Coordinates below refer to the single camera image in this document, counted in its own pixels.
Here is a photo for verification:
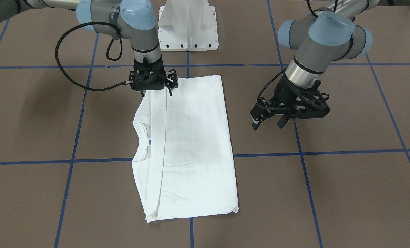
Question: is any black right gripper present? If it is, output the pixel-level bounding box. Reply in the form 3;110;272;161
129;57;179;97

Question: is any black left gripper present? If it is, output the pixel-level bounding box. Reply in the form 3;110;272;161
250;74;330;131

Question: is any white long-sleeve printed shirt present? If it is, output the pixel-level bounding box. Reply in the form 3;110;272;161
132;75;239;223

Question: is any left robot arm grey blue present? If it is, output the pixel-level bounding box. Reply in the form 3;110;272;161
250;0;410;130

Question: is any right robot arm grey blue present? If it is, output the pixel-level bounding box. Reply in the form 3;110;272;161
0;0;179;96

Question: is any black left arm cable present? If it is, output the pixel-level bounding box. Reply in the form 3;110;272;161
257;67;288;111

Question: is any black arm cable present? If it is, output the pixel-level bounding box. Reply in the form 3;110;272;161
257;67;288;111
55;22;136;92

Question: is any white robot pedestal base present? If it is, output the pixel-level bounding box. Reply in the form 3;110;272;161
158;0;219;51

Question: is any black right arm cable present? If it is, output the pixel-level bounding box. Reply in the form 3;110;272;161
55;22;136;92

